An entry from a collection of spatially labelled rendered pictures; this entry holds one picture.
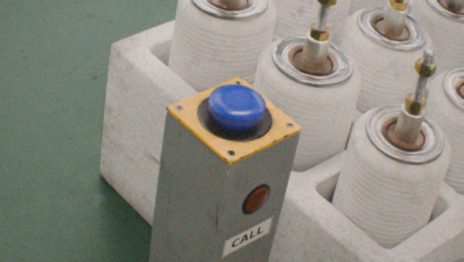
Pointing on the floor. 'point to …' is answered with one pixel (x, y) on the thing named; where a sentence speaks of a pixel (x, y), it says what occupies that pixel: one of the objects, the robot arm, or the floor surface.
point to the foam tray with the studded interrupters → (297, 180)
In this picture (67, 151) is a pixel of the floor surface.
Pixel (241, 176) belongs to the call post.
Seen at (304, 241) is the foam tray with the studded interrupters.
